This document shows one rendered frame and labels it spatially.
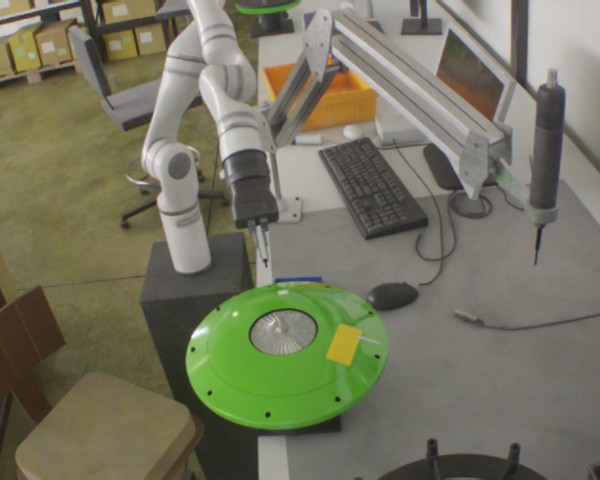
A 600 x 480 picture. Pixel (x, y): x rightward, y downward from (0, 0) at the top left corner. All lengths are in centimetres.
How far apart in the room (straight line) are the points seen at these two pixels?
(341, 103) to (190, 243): 71
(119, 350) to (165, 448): 127
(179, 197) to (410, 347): 59
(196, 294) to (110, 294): 158
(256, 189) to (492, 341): 51
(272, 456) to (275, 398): 16
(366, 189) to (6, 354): 98
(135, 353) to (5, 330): 116
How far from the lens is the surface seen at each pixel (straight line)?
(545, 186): 85
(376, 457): 102
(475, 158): 91
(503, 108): 141
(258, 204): 106
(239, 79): 118
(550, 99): 80
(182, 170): 139
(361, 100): 195
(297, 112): 128
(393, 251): 141
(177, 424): 152
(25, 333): 163
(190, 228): 146
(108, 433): 156
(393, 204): 153
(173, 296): 149
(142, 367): 260
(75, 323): 294
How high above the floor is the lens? 175
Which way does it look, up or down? 35 degrees down
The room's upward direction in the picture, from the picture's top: 8 degrees counter-clockwise
